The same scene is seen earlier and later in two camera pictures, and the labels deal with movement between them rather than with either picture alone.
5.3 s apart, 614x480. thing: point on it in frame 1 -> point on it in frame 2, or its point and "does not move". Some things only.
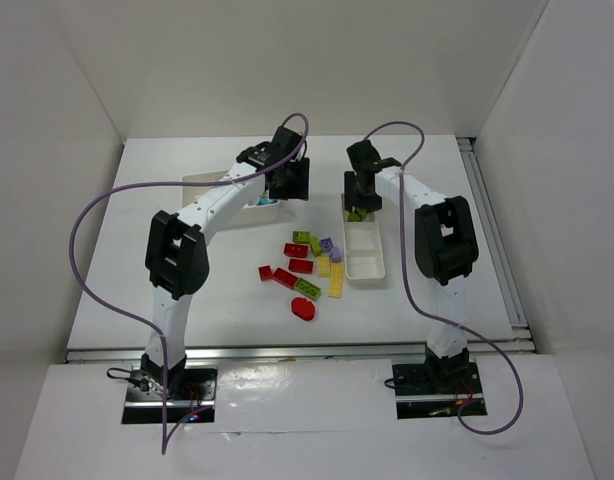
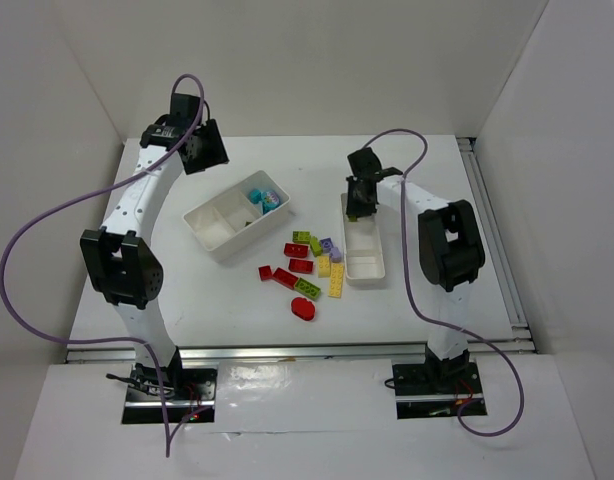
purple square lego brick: [327, 244] does not move
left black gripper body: [291, 179] -> [207, 147]
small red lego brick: [265, 273] does not move
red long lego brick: [285, 278] does not move
